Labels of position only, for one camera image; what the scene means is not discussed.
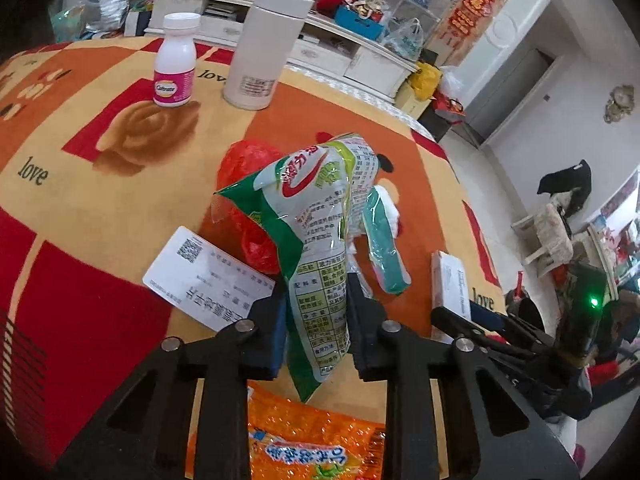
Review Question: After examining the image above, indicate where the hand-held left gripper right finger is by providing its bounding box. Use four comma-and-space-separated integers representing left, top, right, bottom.
345, 271, 583, 480

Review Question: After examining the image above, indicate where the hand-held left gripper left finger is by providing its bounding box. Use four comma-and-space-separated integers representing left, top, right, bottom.
55, 292, 291, 480

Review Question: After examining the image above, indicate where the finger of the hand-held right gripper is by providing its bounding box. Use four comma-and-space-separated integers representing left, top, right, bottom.
472, 306, 547, 347
430, 305, 506, 356

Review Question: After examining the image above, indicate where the green and white snack wrapper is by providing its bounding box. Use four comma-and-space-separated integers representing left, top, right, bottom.
212, 132, 381, 403

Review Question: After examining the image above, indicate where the narrow white box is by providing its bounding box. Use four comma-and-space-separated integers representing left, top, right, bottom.
430, 250, 476, 343

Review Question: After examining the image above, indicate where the teal and white packet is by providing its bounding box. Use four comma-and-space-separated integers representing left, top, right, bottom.
350, 185, 412, 296

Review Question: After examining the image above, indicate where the orange snack packet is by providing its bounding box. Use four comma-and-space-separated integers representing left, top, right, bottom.
185, 380, 388, 480

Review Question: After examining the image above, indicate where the white medicine box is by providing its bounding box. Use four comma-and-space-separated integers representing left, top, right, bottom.
142, 226, 277, 333

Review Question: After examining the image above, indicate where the white fluffy chair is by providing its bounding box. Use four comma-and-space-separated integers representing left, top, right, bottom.
512, 202, 576, 281

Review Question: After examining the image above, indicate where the black cloth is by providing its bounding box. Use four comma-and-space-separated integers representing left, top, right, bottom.
537, 160, 593, 213

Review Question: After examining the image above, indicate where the red plastic bag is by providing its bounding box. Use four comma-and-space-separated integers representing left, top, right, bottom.
216, 137, 286, 276

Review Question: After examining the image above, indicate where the red gift bag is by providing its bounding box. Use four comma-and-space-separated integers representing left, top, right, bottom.
432, 92, 466, 123

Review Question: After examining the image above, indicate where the yellow plastic bag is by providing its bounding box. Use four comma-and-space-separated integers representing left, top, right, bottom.
410, 62, 444, 101

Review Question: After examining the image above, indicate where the white TV cabinet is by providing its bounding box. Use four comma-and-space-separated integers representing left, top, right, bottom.
150, 0, 421, 101

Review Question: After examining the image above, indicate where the clear plastic bag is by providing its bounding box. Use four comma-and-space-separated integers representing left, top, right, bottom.
385, 17, 425, 61

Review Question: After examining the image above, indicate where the white door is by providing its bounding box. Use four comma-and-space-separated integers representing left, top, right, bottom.
457, 0, 556, 68

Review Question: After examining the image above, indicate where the white thermos bottle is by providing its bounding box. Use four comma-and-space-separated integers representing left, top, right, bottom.
222, 0, 316, 111

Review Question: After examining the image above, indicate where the blue box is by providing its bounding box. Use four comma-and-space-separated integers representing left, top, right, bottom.
334, 4, 386, 38

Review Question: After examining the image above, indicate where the white pink-label pill bottle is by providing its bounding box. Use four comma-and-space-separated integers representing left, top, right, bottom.
152, 12, 202, 108

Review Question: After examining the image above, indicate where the red hanging decoration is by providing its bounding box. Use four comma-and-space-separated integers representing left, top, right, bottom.
447, 0, 496, 41

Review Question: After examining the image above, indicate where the silver foil bag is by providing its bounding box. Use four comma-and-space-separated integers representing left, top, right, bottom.
82, 0, 131, 31

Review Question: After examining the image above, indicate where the gold wall ornament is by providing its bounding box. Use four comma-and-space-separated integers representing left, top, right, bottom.
604, 85, 635, 123

